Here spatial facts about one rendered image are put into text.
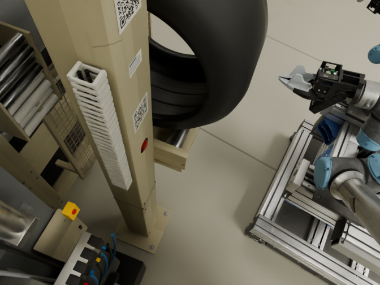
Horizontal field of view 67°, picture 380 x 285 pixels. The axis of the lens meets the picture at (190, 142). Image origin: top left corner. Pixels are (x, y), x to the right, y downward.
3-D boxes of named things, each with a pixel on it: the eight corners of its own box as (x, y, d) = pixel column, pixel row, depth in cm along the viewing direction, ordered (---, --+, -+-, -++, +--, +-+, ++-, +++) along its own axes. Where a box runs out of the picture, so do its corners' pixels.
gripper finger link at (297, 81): (283, 65, 81) (316, 73, 79) (277, 80, 86) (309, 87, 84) (280, 73, 79) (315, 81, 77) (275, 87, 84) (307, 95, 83)
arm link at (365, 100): (367, 95, 84) (366, 116, 80) (351, 91, 84) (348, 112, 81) (381, 76, 77) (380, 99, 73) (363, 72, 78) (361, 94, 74)
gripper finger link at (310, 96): (296, 80, 83) (327, 87, 82) (294, 83, 85) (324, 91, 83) (293, 91, 81) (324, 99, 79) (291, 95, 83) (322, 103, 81)
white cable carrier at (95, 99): (127, 190, 85) (95, 86, 43) (112, 185, 86) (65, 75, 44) (134, 177, 87) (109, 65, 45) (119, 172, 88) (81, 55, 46)
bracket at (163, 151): (184, 170, 101) (186, 158, 92) (82, 131, 104) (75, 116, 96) (188, 162, 102) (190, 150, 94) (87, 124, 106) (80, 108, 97)
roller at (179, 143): (163, 150, 99) (172, 156, 101) (171, 147, 95) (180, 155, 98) (197, 78, 115) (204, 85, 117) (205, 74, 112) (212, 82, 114)
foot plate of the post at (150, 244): (154, 254, 166) (154, 254, 164) (112, 237, 169) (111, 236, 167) (172, 211, 179) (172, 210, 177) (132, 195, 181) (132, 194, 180)
